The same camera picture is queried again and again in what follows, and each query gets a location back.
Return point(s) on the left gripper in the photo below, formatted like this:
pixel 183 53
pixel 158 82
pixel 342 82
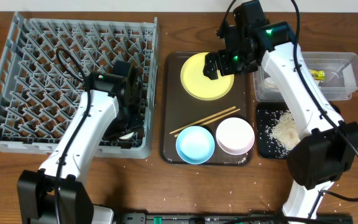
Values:
pixel 129 125

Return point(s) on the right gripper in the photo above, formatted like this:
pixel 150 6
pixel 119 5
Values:
pixel 221 57

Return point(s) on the wooden chopstick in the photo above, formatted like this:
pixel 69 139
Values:
pixel 210 117
pixel 215 119

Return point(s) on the white paper napkin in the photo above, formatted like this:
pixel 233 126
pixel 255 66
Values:
pixel 269 83

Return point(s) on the white plastic cup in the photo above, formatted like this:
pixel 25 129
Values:
pixel 127 136

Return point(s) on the pink white bowl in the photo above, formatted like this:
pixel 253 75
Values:
pixel 235 136

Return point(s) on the light blue bowl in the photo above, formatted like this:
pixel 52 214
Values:
pixel 195 145

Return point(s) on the rice food waste pile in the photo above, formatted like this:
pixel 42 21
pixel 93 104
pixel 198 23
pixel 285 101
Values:
pixel 283 131

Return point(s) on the green yellow snack wrapper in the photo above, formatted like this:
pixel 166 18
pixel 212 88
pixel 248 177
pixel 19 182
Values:
pixel 318 74

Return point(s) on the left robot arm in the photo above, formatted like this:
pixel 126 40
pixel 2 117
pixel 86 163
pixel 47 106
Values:
pixel 109 109

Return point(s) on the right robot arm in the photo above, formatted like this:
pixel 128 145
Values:
pixel 328 145

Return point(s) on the grey plastic dishwasher rack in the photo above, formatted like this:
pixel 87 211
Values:
pixel 38 98

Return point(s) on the clear plastic waste bin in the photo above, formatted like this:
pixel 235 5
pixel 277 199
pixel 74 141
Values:
pixel 341 70

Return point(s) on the yellow round plate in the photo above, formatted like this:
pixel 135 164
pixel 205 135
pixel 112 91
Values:
pixel 200 86

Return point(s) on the dark brown serving tray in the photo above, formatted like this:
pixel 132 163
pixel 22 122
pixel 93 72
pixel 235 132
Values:
pixel 181 109

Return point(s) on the black rectangular tray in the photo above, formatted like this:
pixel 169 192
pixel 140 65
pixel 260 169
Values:
pixel 265 113

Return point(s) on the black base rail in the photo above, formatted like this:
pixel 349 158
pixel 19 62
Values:
pixel 259 217

